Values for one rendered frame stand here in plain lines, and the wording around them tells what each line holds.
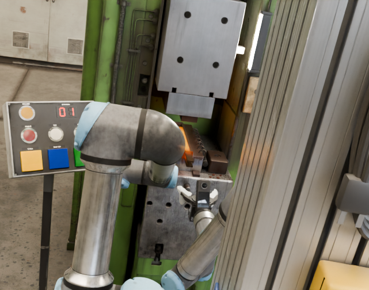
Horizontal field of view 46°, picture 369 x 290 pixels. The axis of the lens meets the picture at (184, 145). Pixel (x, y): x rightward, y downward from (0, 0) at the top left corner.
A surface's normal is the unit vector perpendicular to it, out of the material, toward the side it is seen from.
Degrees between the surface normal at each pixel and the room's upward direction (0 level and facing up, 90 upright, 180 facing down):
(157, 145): 92
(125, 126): 59
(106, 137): 74
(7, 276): 0
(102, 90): 90
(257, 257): 90
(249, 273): 90
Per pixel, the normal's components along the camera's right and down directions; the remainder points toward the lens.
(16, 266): 0.16, -0.92
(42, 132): 0.53, -0.11
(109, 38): 0.11, 0.39
